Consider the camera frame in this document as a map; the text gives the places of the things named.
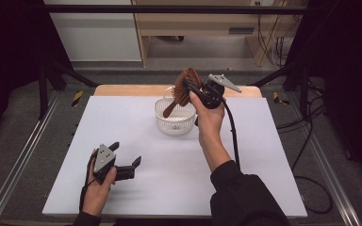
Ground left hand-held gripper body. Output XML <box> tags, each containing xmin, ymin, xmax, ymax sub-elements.
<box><xmin>92</xmin><ymin>143</ymin><xmax>137</xmax><ymax>186</ymax></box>

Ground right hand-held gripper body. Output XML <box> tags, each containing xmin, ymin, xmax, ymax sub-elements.
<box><xmin>197</xmin><ymin>73</ymin><xmax>243</xmax><ymax>110</ymax></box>

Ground wooden hairbrush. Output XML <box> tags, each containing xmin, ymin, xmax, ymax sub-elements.
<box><xmin>162</xmin><ymin>67</ymin><xmax>203</xmax><ymax>120</ymax></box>

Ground white plastic basket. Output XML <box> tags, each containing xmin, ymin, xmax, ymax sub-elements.
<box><xmin>153</xmin><ymin>86</ymin><xmax>198</xmax><ymax>137</ymax></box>

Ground person's right hand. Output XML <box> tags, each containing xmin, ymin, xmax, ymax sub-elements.
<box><xmin>189</xmin><ymin>90</ymin><xmax>227</xmax><ymax>146</ymax></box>

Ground person's left hand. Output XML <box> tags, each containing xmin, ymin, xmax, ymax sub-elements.
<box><xmin>82</xmin><ymin>150</ymin><xmax>118</xmax><ymax>215</ymax></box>

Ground white table board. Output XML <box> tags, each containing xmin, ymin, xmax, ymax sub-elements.
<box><xmin>41</xmin><ymin>95</ymin><xmax>308</xmax><ymax>219</ymax></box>

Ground wooden table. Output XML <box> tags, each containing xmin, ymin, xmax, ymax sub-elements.
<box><xmin>93</xmin><ymin>84</ymin><xmax>263</xmax><ymax>98</ymax></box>

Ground left yellow clamp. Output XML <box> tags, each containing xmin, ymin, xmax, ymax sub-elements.
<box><xmin>71</xmin><ymin>90</ymin><xmax>85</xmax><ymax>108</ymax></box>

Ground yellow clamp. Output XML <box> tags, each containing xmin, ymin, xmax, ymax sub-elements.
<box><xmin>71</xmin><ymin>90</ymin><xmax>85</xmax><ymax>108</ymax></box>
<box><xmin>272</xmin><ymin>91</ymin><xmax>291</xmax><ymax>106</ymax></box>

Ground right yellow clamp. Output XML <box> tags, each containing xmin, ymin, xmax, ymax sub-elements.
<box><xmin>272</xmin><ymin>91</ymin><xmax>291</xmax><ymax>106</ymax></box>

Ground beige wooden desk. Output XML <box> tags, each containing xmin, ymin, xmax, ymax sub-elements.
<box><xmin>131</xmin><ymin>0</ymin><xmax>309</xmax><ymax>68</ymax></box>

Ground white cabinet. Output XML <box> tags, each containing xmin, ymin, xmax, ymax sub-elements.
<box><xmin>42</xmin><ymin>0</ymin><xmax>143</xmax><ymax>63</ymax></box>

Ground black curtain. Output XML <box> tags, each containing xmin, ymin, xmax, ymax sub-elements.
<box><xmin>0</xmin><ymin>0</ymin><xmax>74</xmax><ymax>144</ymax></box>
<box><xmin>287</xmin><ymin>0</ymin><xmax>362</xmax><ymax>191</ymax></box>

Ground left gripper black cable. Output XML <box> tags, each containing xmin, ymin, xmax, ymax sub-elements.
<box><xmin>78</xmin><ymin>153</ymin><xmax>97</xmax><ymax>212</ymax></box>

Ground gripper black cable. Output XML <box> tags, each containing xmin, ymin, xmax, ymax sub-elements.
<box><xmin>221</xmin><ymin>97</ymin><xmax>334</xmax><ymax>216</ymax></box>
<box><xmin>78</xmin><ymin>153</ymin><xmax>97</xmax><ymax>212</ymax></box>

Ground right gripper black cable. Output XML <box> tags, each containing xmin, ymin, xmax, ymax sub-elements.
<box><xmin>221</xmin><ymin>97</ymin><xmax>334</xmax><ymax>216</ymax></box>

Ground cables beside desk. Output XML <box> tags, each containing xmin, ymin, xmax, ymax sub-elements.
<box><xmin>254</xmin><ymin>1</ymin><xmax>304</xmax><ymax>69</ymax></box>

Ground black horizontal frame bar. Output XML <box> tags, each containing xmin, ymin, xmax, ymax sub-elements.
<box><xmin>41</xmin><ymin>4</ymin><xmax>309</xmax><ymax>15</ymax></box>

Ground aluminium rail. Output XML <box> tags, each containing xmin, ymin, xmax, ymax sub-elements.
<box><xmin>287</xmin><ymin>92</ymin><xmax>362</xmax><ymax>226</ymax></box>
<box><xmin>0</xmin><ymin>90</ymin><xmax>63</xmax><ymax>226</ymax></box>

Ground black frame stand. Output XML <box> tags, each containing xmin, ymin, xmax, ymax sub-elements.
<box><xmin>248</xmin><ymin>60</ymin><xmax>311</xmax><ymax>120</ymax></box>
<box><xmin>37</xmin><ymin>59</ymin><xmax>100</xmax><ymax>121</ymax></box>

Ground black floor cables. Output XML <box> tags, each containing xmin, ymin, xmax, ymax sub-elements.
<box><xmin>275</xmin><ymin>79</ymin><xmax>328</xmax><ymax>172</ymax></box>

